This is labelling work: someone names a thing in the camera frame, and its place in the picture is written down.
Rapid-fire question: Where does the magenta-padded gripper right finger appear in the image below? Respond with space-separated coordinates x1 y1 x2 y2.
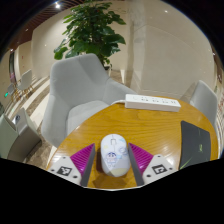
127 142 176 187

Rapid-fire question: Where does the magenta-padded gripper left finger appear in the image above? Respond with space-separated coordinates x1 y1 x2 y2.
48 143 97 188

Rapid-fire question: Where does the white printed computer mouse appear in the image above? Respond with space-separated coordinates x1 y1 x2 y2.
100 133 132 178

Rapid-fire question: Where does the black mouse pad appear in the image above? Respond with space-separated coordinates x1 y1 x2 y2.
178 120 212 170

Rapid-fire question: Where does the white power strip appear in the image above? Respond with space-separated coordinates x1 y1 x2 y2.
124 93 182 113

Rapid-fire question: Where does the grey armchair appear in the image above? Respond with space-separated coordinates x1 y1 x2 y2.
40 53 137 148
189 79 219 129

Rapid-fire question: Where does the grey lounge chair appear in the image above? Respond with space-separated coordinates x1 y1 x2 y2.
0 107 43 163

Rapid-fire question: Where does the pale chair with wooden legs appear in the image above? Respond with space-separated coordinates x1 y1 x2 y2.
16 69 34 95

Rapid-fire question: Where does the green potted plant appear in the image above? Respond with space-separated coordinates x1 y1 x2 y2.
53 1 127 73

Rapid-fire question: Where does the white power strip cable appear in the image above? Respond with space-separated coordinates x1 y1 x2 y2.
110 98 127 106

